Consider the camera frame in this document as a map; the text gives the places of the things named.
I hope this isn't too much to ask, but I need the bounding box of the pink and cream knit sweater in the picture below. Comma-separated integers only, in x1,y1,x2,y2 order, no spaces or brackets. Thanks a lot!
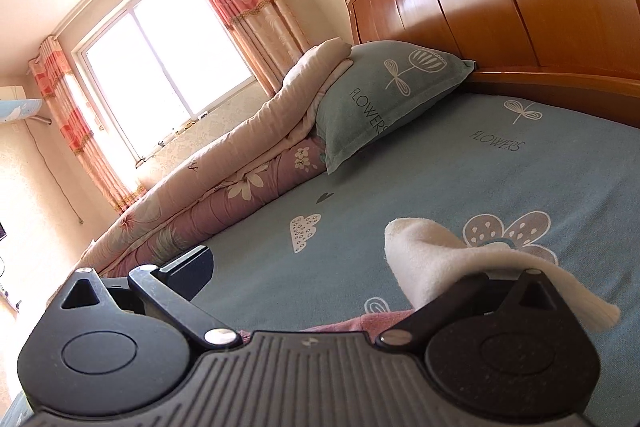
245,218,622,340

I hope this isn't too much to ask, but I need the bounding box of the pink floral folded quilt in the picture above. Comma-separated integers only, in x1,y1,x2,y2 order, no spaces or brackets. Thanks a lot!
76,38,352,274

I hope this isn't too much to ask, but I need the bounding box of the blue floral bed sheet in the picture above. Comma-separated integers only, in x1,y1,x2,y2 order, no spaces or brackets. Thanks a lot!
198,94,639,426

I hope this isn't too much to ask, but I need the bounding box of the blue-green flowers pillow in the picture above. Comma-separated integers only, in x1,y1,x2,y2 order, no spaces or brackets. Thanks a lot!
316,40,476,173

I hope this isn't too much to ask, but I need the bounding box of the pink striped curtain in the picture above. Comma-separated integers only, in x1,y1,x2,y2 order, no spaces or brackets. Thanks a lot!
28,0,310,213

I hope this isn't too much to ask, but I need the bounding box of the bright window with frame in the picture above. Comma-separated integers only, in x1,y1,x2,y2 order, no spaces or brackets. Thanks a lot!
74,0,254,164

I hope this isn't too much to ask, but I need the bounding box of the white wall air conditioner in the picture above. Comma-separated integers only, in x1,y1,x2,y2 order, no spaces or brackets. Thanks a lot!
0,86,52,124

